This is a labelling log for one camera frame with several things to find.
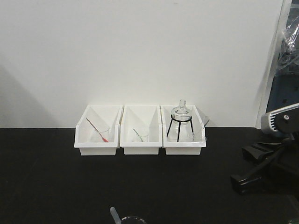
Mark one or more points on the small beaker in middle bin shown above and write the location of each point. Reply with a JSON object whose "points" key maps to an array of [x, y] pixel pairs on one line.
{"points": [[143, 133]]}

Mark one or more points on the red stirring rod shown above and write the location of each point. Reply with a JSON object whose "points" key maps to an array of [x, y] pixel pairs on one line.
{"points": [[103, 139]]}

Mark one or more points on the left white plastic bin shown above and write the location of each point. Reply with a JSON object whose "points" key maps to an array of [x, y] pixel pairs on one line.
{"points": [[103, 117]]}

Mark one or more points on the glass beaker rim at bottom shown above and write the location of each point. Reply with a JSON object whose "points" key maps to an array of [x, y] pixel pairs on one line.
{"points": [[132, 220]]}

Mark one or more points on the right white plastic bin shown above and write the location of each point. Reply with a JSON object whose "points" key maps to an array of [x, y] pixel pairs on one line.
{"points": [[186, 147]]}

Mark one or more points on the clear test tube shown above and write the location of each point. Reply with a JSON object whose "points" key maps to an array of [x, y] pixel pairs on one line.
{"points": [[198, 135]]}

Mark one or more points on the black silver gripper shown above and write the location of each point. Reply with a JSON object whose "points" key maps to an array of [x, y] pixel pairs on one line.
{"points": [[276, 164]]}

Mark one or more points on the clear round glass flask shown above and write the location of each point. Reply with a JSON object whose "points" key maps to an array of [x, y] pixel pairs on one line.
{"points": [[181, 109]]}

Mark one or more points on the small beaker in bin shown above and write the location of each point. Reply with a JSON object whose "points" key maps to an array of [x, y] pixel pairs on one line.
{"points": [[95, 137], [143, 133]]}

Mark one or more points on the small beaker in left bin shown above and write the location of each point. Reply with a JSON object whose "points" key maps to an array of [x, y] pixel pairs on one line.
{"points": [[95, 137]]}

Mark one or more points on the white plastic bin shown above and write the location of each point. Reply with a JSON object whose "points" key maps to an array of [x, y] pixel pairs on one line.
{"points": [[186, 147], [141, 117], [103, 117]]}

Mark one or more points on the middle white plastic bin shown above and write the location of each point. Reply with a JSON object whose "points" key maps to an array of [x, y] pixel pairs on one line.
{"points": [[141, 117]]}

